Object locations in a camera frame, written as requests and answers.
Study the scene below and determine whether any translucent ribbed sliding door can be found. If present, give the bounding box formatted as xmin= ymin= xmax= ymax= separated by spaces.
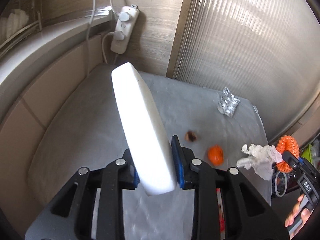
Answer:
xmin=172 ymin=0 xmax=319 ymax=140

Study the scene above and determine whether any grey absorbent table mat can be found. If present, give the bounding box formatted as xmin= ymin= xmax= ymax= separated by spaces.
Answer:
xmin=27 ymin=63 xmax=272 ymax=240

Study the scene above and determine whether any person's right hand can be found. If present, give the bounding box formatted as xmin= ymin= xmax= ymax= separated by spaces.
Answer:
xmin=284 ymin=193 xmax=313 ymax=238

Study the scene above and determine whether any white foam block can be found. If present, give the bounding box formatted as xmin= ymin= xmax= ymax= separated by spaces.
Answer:
xmin=111 ymin=62 xmax=177 ymax=196

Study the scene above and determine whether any orange mandarin peel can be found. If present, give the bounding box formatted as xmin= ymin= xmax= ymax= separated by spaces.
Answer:
xmin=207 ymin=145 xmax=224 ymax=166

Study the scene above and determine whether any small orange foam fruit net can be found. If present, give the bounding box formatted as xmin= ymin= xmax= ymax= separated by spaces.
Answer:
xmin=274 ymin=135 xmax=300 ymax=173

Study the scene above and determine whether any white power cable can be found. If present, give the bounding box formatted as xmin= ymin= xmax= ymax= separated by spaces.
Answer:
xmin=85 ymin=0 xmax=121 ymax=77

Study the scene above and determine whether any brown nut shell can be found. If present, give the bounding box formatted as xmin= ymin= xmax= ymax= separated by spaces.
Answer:
xmin=184 ymin=131 xmax=197 ymax=142

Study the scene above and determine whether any white ring lid jar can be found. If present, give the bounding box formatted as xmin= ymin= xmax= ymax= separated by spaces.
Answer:
xmin=273 ymin=171 xmax=288 ymax=198

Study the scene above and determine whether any metal dish rack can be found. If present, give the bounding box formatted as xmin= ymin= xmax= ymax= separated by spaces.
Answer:
xmin=1 ymin=0 xmax=42 ymax=57

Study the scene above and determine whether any white power strip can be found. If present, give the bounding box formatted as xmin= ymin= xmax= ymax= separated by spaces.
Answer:
xmin=111 ymin=4 xmax=140 ymax=55

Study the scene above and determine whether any aluminium foil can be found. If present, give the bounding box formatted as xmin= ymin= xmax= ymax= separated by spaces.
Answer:
xmin=217 ymin=87 xmax=240 ymax=118

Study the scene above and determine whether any white bowl stack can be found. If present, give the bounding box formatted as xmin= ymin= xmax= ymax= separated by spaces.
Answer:
xmin=0 ymin=9 xmax=29 ymax=42

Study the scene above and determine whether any lime green plastic tub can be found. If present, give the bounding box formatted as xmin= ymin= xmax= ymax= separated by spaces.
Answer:
xmin=302 ymin=141 xmax=319 ymax=168

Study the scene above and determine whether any red snack packet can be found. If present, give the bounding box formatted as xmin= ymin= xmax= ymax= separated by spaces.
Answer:
xmin=216 ymin=189 xmax=225 ymax=239

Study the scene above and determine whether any white tissue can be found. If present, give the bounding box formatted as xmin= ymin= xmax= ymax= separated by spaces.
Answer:
xmin=236 ymin=144 xmax=283 ymax=181

